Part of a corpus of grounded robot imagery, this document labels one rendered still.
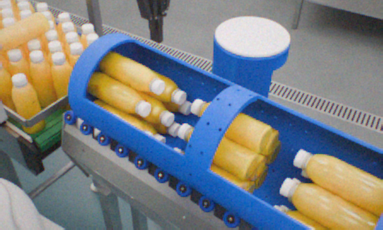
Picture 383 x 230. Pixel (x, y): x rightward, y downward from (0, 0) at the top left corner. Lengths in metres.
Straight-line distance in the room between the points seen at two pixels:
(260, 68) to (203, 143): 0.63
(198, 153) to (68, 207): 1.48
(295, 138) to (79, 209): 1.46
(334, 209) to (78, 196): 1.68
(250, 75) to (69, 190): 1.30
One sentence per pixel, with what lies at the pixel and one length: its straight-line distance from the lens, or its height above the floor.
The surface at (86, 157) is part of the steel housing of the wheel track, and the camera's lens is 1.34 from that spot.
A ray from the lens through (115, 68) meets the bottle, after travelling 1.15.
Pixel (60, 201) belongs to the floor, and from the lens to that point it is 2.36.
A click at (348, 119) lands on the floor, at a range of 2.90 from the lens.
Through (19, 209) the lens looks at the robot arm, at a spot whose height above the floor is 1.32.
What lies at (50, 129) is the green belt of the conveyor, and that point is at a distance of 1.41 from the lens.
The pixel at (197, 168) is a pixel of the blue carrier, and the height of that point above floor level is 1.12.
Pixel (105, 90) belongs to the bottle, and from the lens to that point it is 1.14.
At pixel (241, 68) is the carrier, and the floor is 0.98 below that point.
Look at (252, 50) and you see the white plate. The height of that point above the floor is 1.04.
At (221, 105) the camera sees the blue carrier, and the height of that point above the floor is 1.23.
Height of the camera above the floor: 1.84
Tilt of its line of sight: 41 degrees down
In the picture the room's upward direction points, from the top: 1 degrees clockwise
